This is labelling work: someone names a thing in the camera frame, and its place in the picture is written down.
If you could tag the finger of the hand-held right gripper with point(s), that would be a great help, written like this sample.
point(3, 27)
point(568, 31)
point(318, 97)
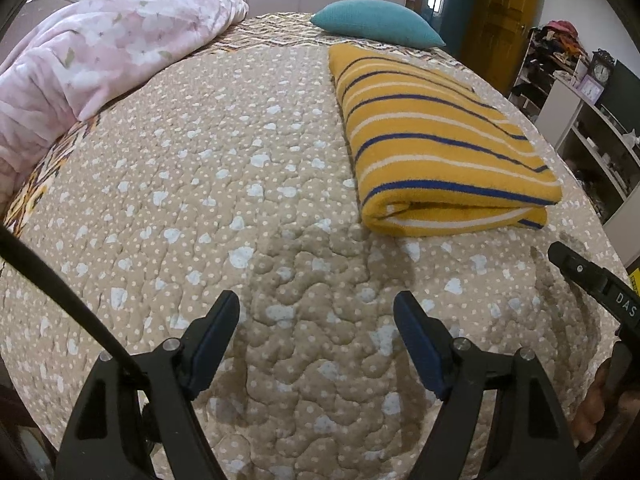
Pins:
point(575, 265)

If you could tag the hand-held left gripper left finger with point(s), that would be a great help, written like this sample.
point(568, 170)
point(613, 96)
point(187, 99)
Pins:
point(212, 340)

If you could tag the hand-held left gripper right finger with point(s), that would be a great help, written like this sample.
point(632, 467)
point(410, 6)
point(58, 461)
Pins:
point(425, 340)

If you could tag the yellow striped knit sweater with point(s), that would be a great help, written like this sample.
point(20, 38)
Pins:
point(435, 140)

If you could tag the pile of clothes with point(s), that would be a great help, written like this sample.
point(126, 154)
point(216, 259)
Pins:
point(557, 37)

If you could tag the person's right hand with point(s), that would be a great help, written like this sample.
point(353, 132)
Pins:
point(592, 405)

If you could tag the white shelf unit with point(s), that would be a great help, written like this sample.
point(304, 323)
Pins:
point(590, 125)

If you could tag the beige dotted quilted bedspread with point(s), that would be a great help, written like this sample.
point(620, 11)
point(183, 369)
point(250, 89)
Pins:
point(210, 195)

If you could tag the dark table clock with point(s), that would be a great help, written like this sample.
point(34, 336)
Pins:
point(602, 71)

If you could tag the yellow wooden door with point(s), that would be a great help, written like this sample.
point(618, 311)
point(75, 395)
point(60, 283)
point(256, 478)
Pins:
point(500, 25)

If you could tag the teal pillow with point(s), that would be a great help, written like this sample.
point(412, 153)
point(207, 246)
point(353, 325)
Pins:
point(375, 22)

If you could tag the pink floral fleece blanket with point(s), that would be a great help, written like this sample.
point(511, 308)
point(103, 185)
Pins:
point(100, 45)

